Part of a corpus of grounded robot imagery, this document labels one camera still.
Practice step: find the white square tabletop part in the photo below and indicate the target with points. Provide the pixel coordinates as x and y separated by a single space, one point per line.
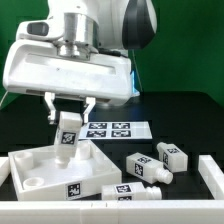
37 177

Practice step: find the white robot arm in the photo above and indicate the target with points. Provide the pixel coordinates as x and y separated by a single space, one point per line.
123 25

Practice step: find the white left obstacle wall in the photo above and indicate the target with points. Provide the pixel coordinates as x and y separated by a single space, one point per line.
4 169

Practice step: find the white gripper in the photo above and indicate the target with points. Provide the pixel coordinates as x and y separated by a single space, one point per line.
62 60

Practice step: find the white right obstacle wall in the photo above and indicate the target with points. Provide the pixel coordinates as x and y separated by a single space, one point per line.
212 176

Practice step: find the white base tag sheet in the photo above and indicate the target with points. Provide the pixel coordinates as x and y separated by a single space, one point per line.
116 130

